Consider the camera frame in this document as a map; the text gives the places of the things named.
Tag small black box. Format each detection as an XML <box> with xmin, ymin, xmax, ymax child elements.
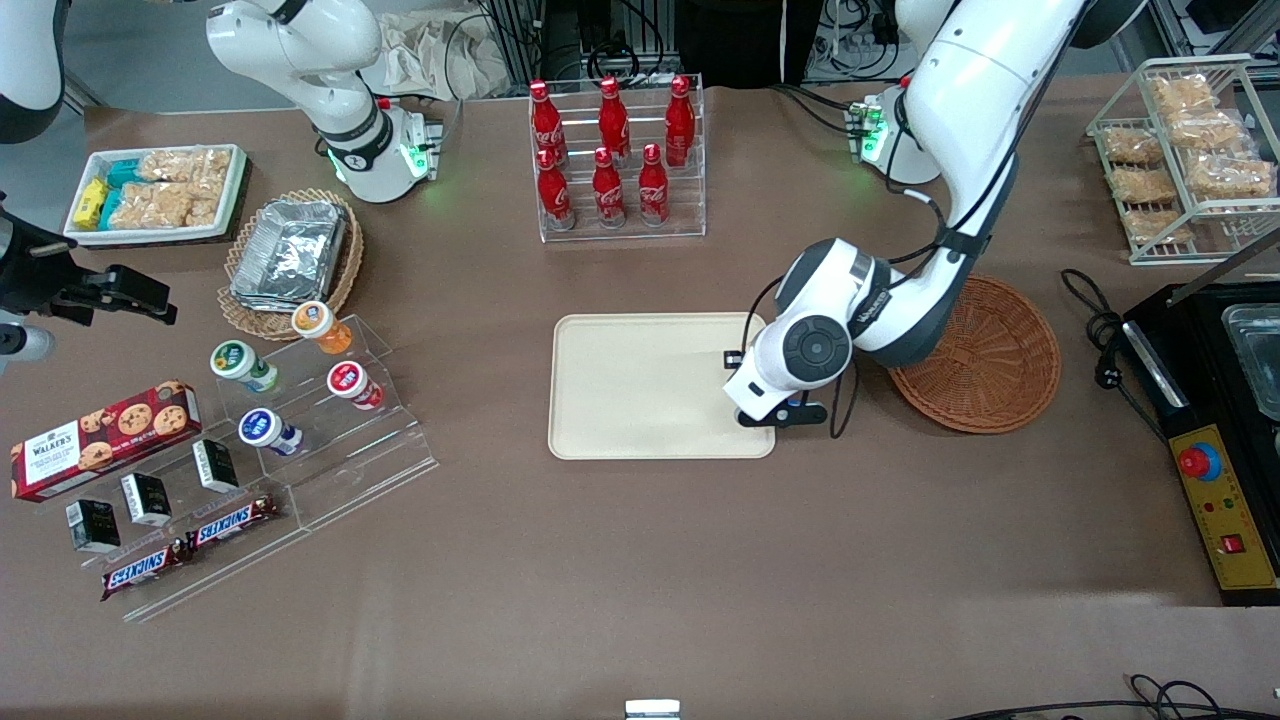
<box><xmin>66</xmin><ymin>498</ymin><xmax>122</xmax><ymax>555</ymax></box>
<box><xmin>120</xmin><ymin>472</ymin><xmax>174</xmax><ymax>528</ymax></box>
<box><xmin>192</xmin><ymin>438</ymin><xmax>241</xmax><ymax>495</ymax></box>

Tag light oval wicker basket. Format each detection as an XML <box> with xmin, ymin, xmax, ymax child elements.
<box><xmin>218</xmin><ymin>188</ymin><xmax>365</xmax><ymax>342</ymax></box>

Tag brown round wicker basket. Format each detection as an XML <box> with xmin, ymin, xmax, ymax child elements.
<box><xmin>886</xmin><ymin>275</ymin><xmax>1062</xmax><ymax>435</ymax></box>

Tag Snickers chocolate bar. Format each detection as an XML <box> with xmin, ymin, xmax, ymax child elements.
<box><xmin>185</xmin><ymin>493</ymin><xmax>284</xmax><ymax>554</ymax></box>
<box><xmin>100</xmin><ymin>540</ymin><xmax>192</xmax><ymax>603</ymax></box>

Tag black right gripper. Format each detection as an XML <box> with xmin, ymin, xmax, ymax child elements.
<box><xmin>0</xmin><ymin>203</ymin><xmax>179</xmax><ymax>327</ymax></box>

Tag red lid yogurt cup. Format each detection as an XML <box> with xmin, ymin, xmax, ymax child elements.
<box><xmin>326</xmin><ymin>361</ymin><xmax>386</xmax><ymax>412</ymax></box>

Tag clear acrylic bottle rack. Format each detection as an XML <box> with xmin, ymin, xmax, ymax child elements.
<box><xmin>528</xmin><ymin>74</ymin><xmax>707</xmax><ymax>244</ymax></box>

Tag green lid yogurt cup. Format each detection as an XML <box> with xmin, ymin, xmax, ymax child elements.
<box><xmin>209</xmin><ymin>340</ymin><xmax>282</xmax><ymax>394</ymax></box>

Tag orange lid yogurt cup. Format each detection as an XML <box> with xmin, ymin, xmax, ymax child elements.
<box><xmin>291</xmin><ymin>301</ymin><xmax>355</xmax><ymax>357</ymax></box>

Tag black power cable with plug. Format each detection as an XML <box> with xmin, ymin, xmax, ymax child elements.
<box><xmin>1060</xmin><ymin>267</ymin><xmax>1173</xmax><ymax>443</ymax></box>

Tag blue lid yogurt cup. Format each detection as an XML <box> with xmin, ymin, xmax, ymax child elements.
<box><xmin>237</xmin><ymin>408</ymin><xmax>304</xmax><ymax>458</ymax></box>

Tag red Walkers cookie box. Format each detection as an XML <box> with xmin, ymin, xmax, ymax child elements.
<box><xmin>10</xmin><ymin>380</ymin><xmax>203</xmax><ymax>503</ymax></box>

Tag clear rice cracker bag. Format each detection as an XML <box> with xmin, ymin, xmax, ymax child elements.
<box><xmin>108</xmin><ymin>180</ymin><xmax>223</xmax><ymax>231</ymax></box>
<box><xmin>138</xmin><ymin>148</ymin><xmax>233</xmax><ymax>187</ymax></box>

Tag clear acrylic step stand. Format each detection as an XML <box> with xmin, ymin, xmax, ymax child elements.
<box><xmin>213</xmin><ymin>313</ymin><xmax>441</xmax><ymax>532</ymax></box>

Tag red cola bottle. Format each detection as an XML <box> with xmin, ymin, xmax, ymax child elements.
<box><xmin>665</xmin><ymin>75</ymin><xmax>697</xmax><ymax>169</ymax></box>
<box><xmin>529</xmin><ymin>80</ymin><xmax>564</xmax><ymax>161</ymax></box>
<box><xmin>638</xmin><ymin>143</ymin><xmax>671</xmax><ymax>227</ymax></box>
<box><xmin>537</xmin><ymin>148</ymin><xmax>577</xmax><ymax>232</ymax></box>
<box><xmin>598</xmin><ymin>77</ymin><xmax>632</xmax><ymax>161</ymax></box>
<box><xmin>592</xmin><ymin>147</ymin><xmax>627</xmax><ymax>229</ymax></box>

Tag black base cables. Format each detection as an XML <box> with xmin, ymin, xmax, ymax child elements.
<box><xmin>768</xmin><ymin>84</ymin><xmax>873</xmax><ymax>137</ymax></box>

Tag stacked aluminium foil containers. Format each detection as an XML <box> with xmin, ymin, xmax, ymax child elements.
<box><xmin>229</xmin><ymin>200</ymin><xmax>349</xmax><ymax>312</ymax></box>

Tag black floor cable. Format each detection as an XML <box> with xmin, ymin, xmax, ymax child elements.
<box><xmin>945</xmin><ymin>674</ymin><xmax>1280</xmax><ymax>720</ymax></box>

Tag white rectangular snack tray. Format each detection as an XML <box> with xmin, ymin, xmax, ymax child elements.
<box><xmin>63</xmin><ymin>144</ymin><xmax>250</xmax><ymax>247</ymax></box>

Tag clear glass container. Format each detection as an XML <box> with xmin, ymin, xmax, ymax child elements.
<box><xmin>1221</xmin><ymin>303</ymin><xmax>1280</xmax><ymax>422</ymax></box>

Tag yellow emergency stop control box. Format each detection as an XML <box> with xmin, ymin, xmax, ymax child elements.
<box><xmin>1168</xmin><ymin>425</ymin><xmax>1280</xmax><ymax>594</ymax></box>

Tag black countertop appliance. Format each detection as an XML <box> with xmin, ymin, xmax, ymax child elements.
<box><xmin>1120</xmin><ymin>228</ymin><xmax>1280</xmax><ymax>607</ymax></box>

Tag white wire shelf rack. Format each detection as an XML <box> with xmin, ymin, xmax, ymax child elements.
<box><xmin>1086</xmin><ymin>55</ymin><xmax>1280</xmax><ymax>267</ymax></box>

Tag crumpled beige cloth bag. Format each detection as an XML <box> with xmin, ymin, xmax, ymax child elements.
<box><xmin>362</xmin><ymin>8</ymin><xmax>513</xmax><ymax>102</ymax></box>

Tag bagged rice cracker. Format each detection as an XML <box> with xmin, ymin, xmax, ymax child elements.
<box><xmin>1100</xmin><ymin>124</ymin><xmax>1168</xmax><ymax>167</ymax></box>
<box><xmin>1168</xmin><ymin>108</ymin><xmax>1253</xmax><ymax>153</ymax></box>
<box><xmin>1148</xmin><ymin>73</ymin><xmax>1221</xmax><ymax>119</ymax></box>
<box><xmin>1108</xmin><ymin>165</ymin><xmax>1181</xmax><ymax>207</ymax></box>
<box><xmin>1124</xmin><ymin>205</ymin><xmax>1197</xmax><ymax>247</ymax></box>
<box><xmin>1184</xmin><ymin>150</ymin><xmax>1278</xmax><ymax>200</ymax></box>

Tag beige plastic tray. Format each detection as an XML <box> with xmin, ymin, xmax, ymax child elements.
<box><xmin>548</xmin><ymin>313</ymin><xmax>777</xmax><ymax>461</ymax></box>

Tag clear acrylic low stand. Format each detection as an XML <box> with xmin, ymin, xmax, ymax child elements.
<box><xmin>35</xmin><ymin>430</ymin><xmax>313</xmax><ymax>624</ymax></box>

